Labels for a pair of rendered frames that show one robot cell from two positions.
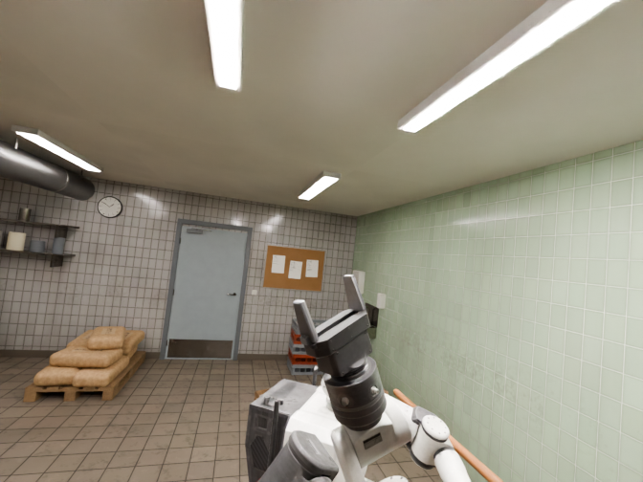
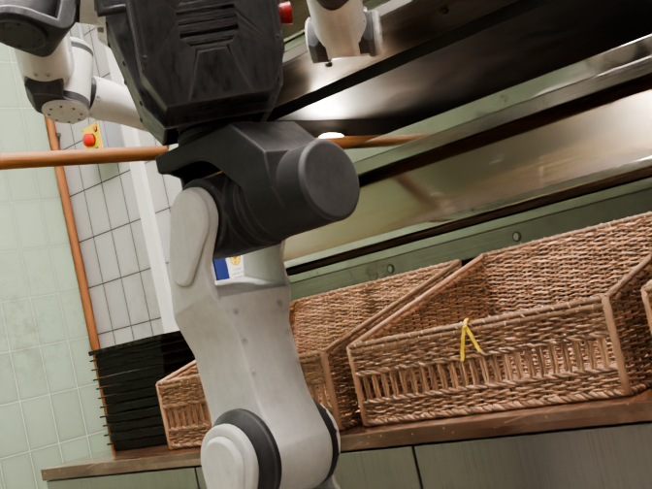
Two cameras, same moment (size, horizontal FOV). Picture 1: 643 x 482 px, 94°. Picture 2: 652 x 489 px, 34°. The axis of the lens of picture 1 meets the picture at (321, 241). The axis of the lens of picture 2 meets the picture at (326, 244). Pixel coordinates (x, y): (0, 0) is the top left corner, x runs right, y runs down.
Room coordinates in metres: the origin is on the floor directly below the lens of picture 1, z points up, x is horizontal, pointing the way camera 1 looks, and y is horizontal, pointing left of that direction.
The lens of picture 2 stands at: (1.54, 1.32, 0.78)
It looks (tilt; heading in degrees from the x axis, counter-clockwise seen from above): 4 degrees up; 239
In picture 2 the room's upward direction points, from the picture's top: 12 degrees counter-clockwise
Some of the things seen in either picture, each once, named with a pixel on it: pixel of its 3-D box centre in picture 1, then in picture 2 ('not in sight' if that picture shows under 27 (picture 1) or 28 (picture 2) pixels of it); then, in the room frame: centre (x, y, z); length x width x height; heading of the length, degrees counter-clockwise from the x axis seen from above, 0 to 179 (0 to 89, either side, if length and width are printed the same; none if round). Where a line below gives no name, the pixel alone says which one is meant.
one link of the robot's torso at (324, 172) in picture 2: not in sight; (259, 182); (0.82, 0.00, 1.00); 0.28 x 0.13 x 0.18; 105
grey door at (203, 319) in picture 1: (208, 291); not in sight; (4.81, 1.70, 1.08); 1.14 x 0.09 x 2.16; 105
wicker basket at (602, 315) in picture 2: not in sight; (541, 310); (0.23, -0.14, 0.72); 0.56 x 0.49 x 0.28; 104
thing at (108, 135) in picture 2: not in sight; (102, 139); (0.41, -1.67, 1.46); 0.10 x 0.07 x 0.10; 105
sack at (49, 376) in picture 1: (66, 368); not in sight; (3.53, 2.74, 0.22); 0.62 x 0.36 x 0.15; 20
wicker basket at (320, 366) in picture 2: not in sight; (313, 354); (0.39, -0.72, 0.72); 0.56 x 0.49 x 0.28; 104
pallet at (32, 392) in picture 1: (96, 371); not in sight; (3.87, 2.64, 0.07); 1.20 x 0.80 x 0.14; 15
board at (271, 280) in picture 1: (295, 268); not in sight; (5.19, 0.40, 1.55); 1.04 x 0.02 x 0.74; 105
